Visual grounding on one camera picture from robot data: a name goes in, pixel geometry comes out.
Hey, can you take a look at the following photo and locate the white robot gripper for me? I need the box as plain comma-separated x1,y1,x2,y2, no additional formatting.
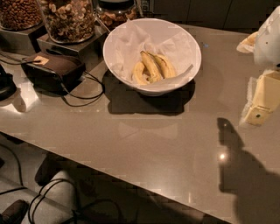
236,6,280,126

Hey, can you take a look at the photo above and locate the yellow banana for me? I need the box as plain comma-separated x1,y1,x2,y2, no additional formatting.
140,51,161,83
132,61,149,85
150,53,176,79

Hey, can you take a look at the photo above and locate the white ceramic bowl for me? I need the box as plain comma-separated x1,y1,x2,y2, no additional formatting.
102,17,202,97

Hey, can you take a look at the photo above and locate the white paper bowl liner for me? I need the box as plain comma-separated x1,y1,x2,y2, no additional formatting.
108,19,194,92

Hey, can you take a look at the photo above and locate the glass jar of pecans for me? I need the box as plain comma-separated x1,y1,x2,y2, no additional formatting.
96,0,137,30

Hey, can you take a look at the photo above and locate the middle steel jar stand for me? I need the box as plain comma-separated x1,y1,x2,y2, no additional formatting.
37,26,107,70

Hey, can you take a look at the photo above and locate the steel jar stand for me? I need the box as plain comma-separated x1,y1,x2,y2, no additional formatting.
37,26,107,70
0,24,46,55

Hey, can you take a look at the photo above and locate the glass jar of mixed nuts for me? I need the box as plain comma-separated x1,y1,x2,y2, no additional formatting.
37,0,95,44

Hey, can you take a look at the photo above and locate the dark brown box device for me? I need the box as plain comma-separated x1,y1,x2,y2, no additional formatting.
21,52,86,95

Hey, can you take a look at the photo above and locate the left steel jar stand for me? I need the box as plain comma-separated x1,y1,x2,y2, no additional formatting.
0,24,46,55

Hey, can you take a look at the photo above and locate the glass jar of almonds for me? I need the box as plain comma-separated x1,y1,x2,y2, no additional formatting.
0,0,42,31

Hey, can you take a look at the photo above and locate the black round device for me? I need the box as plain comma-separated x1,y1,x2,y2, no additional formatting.
0,65,17,101

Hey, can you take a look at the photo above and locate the dark shoe on floor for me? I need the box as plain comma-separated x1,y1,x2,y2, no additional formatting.
0,199,29,224

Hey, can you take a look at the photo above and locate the black floor cable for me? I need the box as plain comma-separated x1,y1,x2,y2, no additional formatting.
0,143,123,224

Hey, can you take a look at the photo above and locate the black cable on table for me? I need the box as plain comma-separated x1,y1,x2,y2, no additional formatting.
0,50,105,108

